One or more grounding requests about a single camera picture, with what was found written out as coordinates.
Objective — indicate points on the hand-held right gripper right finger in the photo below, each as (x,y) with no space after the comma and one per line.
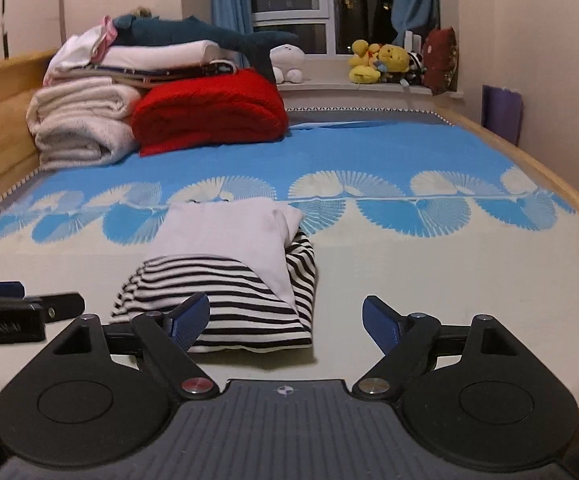
(380,322)

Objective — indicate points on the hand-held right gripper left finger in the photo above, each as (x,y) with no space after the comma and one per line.
(189,321)

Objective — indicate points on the black white striped shirt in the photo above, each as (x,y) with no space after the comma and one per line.
(219,280)

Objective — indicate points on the blue white printed blanket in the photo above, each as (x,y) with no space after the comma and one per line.
(369,145)

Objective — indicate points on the cream folded blanket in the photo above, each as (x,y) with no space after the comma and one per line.
(79,125)

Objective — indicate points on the red folded blanket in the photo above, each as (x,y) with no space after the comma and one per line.
(209,115)

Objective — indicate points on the white window sill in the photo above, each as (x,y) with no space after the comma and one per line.
(329,88)

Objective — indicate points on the purple bag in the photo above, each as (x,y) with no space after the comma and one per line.
(502,112)

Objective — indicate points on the white pink folded garment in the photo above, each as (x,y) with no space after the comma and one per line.
(76,55)

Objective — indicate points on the dark patterned folded cloth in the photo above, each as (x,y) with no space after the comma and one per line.
(189,71)

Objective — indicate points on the black white plush toy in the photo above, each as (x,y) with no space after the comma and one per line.
(416,67)

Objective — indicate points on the yellow bear plush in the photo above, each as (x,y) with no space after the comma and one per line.
(394,62)

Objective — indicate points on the yellow duck plush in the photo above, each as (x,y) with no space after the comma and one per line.
(364,62)

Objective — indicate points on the white folded towel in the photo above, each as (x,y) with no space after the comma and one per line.
(164,54)

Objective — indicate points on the dark red pillow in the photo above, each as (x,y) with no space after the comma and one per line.
(440,60)

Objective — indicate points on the blue shark plush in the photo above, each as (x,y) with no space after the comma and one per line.
(179,32)

